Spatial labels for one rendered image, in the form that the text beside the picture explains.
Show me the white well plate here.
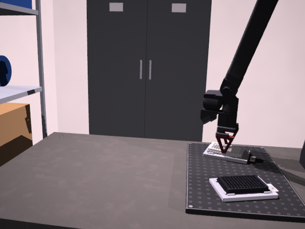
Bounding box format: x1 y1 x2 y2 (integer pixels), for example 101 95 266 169
207 142 244 157

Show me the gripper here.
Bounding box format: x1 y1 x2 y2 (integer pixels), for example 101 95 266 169
215 112 239 154

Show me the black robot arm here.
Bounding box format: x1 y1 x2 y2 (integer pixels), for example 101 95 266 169
200 0 279 127

